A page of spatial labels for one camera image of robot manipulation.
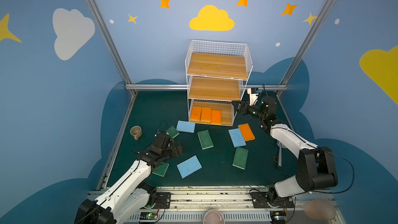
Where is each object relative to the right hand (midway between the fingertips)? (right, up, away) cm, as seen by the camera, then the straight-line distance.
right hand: (239, 100), depth 85 cm
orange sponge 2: (-18, -9, +21) cm, 29 cm away
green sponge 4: (-40, -20, +14) cm, 46 cm away
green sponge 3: (-44, -39, 0) cm, 58 cm away
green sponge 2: (+2, -33, +4) cm, 34 cm away
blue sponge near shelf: (-32, -17, +17) cm, 40 cm away
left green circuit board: (-46, -54, -14) cm, 72 cm away
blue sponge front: (-28, -37, -1) cm, 46 cm away
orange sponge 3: (-11, -10, +20) cm, 25 cm away
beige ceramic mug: (-62, -19, +11) cm, 66 cm away
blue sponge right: (+2, -23, +11) cm, 26 cm away
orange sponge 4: (+8, -20, +14) cm, 25 cm away
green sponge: (-19, -24, +10) cm, 32 cm away
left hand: (-34, -26, -1) cm, 43 cm away
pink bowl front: (-16, -54, -15) cm, 58 cm away
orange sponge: (-25, -9, +20) cm, 33 cm away
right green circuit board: (+15, -56, -13) cm, 59 cm away
